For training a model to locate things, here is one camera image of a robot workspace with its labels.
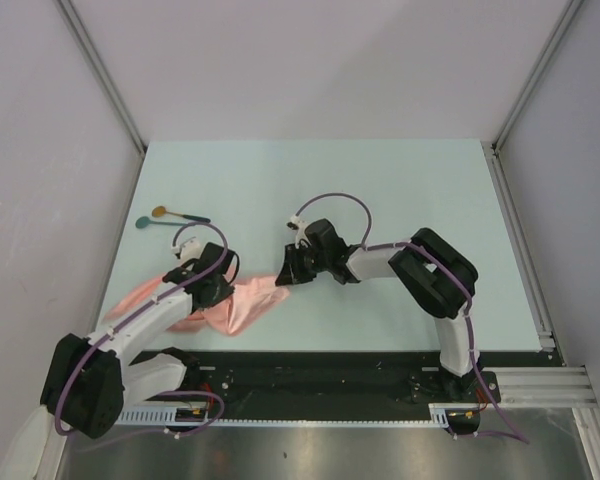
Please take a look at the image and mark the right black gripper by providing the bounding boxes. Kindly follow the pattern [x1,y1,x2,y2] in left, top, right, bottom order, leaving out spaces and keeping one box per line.
[276,242,331,286]

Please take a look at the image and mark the pink satin napkin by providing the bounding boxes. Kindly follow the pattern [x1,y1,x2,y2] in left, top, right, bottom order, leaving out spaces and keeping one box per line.
[102,275,290,336]

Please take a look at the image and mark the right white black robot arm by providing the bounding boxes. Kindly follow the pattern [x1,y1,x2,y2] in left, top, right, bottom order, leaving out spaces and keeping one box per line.
[275,219,480,401]

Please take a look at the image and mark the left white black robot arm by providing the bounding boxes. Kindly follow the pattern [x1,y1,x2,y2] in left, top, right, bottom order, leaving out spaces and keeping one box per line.
[40,242,236,439]

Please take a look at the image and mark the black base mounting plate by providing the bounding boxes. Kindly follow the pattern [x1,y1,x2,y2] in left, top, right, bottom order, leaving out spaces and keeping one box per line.
[144,349,501,421]

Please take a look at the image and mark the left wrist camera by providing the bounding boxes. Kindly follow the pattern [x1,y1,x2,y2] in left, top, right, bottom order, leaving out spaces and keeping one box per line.
[171,237,203,262]

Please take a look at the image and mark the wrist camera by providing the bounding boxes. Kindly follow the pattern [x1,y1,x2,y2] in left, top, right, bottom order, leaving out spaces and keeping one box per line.
[286,215,308,233]
[171,237,203,262]

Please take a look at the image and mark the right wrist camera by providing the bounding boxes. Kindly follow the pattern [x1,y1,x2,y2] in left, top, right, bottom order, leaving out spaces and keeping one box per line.
[286,215,308,233]

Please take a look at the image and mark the gold spoon teal handle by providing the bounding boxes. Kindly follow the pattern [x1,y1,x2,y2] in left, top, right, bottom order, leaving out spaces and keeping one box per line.
[151,205,211,223]

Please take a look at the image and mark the white slotted cable duct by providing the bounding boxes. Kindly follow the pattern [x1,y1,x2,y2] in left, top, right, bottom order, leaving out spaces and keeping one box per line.
[115,401,479,430]

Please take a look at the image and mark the front aluminium cross rail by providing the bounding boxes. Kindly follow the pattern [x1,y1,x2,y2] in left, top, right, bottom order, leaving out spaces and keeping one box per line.
[493,367,598,409]

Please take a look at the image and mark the right aluminium table rail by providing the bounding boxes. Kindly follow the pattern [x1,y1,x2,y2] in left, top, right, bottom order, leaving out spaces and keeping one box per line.
[481,142,562,354]

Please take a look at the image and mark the left aluminium frame post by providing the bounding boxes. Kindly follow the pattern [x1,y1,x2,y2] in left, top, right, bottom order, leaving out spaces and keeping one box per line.
[53,0,148,159]

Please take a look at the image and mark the aluminium frame post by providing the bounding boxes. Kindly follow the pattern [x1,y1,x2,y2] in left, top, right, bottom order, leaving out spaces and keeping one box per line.
[53,0,148,159]
[491,0,587,153]

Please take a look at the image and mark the right aluminium frame post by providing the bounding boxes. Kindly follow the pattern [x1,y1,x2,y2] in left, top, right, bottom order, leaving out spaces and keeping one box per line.
[491,0,587,153]

